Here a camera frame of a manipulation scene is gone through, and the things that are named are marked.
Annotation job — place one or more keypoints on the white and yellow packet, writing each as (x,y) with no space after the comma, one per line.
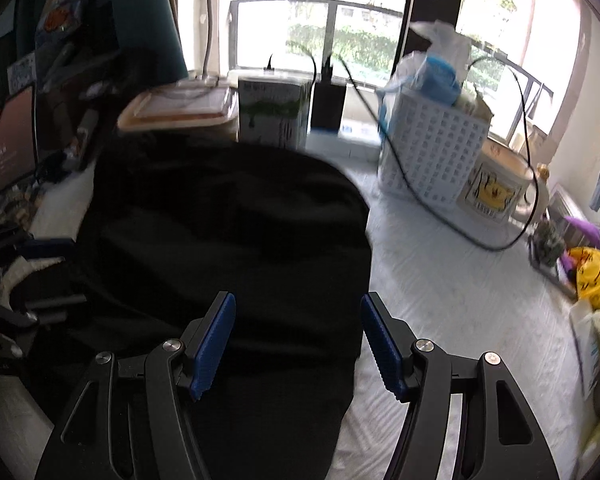
(597,350)

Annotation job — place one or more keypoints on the white mug with yellow print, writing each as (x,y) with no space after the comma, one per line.
(495,185)

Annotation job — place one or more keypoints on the blue container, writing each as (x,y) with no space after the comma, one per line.
(442,80)

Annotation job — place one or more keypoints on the yellow plastic bag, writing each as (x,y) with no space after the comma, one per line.
(595,270)

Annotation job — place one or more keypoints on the white plastic basket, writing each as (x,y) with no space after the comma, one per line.
(430,155)

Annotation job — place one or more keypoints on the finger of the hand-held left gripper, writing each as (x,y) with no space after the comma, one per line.
(55,305)
(47,249)

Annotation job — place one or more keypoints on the purple object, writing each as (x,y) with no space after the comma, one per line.
(585,225)

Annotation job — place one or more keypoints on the clear plastic bag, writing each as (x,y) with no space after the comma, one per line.
(445,42)

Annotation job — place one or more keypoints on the black pants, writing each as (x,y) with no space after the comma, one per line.
(220,230)

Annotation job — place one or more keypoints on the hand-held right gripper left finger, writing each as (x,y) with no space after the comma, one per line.
(215,345)

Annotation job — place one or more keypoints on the teal curtain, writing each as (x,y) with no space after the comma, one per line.
(150,15)

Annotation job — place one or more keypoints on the laptop screen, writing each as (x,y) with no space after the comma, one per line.
(12,145)

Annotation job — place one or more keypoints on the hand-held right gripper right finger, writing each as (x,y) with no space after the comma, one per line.
(382,350)

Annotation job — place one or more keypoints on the beige lidded storage box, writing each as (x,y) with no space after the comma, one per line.
(180,107)

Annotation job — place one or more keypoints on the white and green carton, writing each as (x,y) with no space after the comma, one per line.
(272,115)

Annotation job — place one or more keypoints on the black power bank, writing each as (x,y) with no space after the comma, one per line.
(327,107)

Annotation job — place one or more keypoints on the white textured bedspread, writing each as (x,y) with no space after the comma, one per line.
(455,310)

